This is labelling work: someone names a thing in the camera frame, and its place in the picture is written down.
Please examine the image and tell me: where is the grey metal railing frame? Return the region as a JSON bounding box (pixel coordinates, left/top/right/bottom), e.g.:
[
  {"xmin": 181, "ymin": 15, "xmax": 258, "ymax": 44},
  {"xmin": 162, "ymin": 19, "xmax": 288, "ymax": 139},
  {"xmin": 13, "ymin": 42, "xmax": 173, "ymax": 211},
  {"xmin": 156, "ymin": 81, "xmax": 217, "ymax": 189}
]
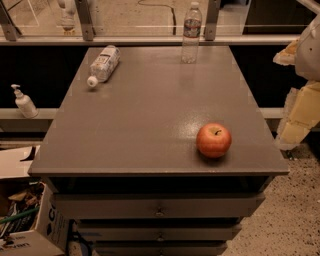
[{"xmin": 0, "ymin": 0, "xmax": 320, "ymax": 47}]

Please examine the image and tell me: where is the red apple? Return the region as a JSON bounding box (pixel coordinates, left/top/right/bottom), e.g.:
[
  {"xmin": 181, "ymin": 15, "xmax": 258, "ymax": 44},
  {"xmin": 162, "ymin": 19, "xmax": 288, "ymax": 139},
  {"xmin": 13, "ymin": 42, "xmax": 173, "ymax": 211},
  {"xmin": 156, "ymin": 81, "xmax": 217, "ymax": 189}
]
[{"xmin": 196, "ymin": 123, "xmax": 232, "ymax": 158}]

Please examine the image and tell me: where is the clear water bottle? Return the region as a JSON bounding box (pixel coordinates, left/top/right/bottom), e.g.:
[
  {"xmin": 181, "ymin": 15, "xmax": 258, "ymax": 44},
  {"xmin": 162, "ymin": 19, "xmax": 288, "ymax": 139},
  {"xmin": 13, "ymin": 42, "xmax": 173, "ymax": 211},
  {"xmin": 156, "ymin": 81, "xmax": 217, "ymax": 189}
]
[{"xmin": 181, "ymin": 1, "xmax": 202, "ymax": 64}]

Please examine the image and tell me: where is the green stick in box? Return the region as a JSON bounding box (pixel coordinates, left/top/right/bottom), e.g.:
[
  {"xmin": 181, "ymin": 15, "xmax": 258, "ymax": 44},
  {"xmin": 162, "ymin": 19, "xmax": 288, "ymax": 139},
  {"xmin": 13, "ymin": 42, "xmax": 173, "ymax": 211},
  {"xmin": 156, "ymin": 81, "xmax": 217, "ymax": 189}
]
[{"xmin": 0, "ymin": 207, "xmax": 40, "ymax": 225}]

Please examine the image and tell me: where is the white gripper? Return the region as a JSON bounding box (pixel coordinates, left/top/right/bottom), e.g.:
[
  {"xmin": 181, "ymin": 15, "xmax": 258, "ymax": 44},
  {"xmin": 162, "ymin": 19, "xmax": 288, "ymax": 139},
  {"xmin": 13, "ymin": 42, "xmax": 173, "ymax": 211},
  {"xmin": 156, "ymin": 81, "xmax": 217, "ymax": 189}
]
[{"xmin": 273, "ymin": 14, "xmax": 320, "ymax": 150}]

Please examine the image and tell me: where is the grey drawer cabinet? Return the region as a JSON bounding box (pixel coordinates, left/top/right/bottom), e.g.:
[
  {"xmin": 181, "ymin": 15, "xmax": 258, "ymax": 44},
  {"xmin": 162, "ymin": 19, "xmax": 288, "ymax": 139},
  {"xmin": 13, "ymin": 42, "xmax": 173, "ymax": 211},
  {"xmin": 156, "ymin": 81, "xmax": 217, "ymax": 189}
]
[{"xmin": 29, "ymin": 46, "xmax": 288, "ymax": 256}]

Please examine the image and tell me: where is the white cardboard box with clutter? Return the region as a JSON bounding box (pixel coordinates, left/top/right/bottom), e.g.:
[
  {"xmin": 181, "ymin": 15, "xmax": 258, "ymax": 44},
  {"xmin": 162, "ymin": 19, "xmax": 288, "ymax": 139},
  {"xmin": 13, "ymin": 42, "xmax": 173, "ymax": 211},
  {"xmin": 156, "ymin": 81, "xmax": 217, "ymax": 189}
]
[{"xmin": 0, "ymin": 146, "xmax": 68, "ymax": 256}]

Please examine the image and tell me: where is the white bottle behind glass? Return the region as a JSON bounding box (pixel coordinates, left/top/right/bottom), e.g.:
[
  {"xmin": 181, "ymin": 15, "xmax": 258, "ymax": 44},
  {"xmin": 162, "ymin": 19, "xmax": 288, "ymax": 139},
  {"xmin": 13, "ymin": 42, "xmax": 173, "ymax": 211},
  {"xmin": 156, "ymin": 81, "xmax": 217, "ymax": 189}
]
[{"xmin": 57, "ymin": 0, "xmax": 76, "ymax": 35}]

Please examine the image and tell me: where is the lying bottle with white label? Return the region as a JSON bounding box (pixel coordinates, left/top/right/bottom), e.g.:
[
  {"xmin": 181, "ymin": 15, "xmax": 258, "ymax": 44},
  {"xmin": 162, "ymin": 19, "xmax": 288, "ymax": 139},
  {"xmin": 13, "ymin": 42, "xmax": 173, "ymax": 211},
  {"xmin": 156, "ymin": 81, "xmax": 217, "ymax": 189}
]
[{"xmin": 87, "ymin": 45, "xmax": 120, "ymax": 88}]

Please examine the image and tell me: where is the white pump dispenser bottle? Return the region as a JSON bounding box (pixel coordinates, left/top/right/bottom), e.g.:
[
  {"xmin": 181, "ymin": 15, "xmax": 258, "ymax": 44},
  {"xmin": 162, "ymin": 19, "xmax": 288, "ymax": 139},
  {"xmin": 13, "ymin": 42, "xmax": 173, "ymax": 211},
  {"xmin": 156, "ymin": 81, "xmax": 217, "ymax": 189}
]
[{"xmin": 11, "ymin": 84, "xmax": 38, "ymax": 119}]

